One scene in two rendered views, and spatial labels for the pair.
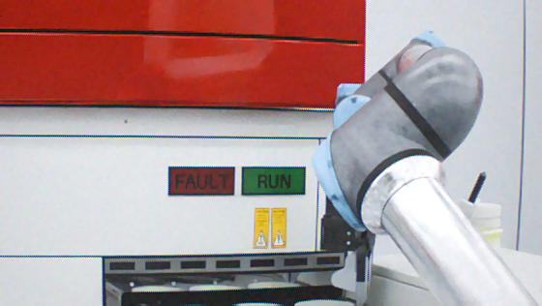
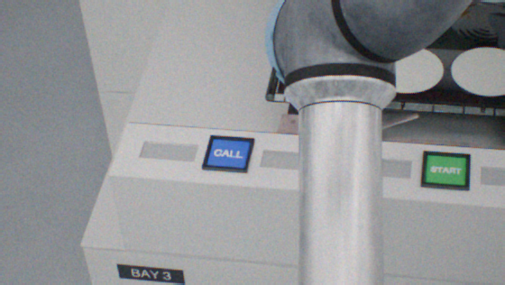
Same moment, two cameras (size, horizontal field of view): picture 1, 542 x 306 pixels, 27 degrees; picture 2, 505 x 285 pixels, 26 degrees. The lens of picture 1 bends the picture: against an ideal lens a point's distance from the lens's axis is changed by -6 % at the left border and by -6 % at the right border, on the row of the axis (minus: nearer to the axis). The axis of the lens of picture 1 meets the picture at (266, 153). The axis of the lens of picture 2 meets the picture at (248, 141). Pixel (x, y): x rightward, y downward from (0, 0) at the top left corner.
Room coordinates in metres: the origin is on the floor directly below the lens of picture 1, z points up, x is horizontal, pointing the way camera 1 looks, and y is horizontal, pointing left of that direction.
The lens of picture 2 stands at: (0.65, -0.59, 1.89)
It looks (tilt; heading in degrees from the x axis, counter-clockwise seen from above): 44 degrees down; 37
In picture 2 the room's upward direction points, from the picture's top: 5 degrees counter-clockwise
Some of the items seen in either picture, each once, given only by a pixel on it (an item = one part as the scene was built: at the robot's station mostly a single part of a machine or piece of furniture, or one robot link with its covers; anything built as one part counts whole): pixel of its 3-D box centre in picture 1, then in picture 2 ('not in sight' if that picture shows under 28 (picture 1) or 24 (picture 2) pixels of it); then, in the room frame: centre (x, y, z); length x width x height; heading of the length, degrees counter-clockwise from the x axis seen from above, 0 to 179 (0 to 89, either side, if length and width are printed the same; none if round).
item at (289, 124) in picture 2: not in sight; (290, 142); (1.50, -0.02, 0.89); 0.08 x 0.03 x 0.03; 24
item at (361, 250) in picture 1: (362, 255); not in sight; (1.90, -0.16, 0.99); 0.05 x 0.02 x 0.09; 166
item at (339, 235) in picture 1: (350, 216); not in sight; (1.93, -0.14, 1.05); 0.09 x 0.08 x 0.12; 76
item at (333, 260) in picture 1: (227, 263); not in sight; (1.99, 0.06, 0.96); 0.44 x 0.01 x 0.02; 114
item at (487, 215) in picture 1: (481, 230); not in sight; (2.09, -0.40, 1.01); 0.07 x 0.07 x 0.10
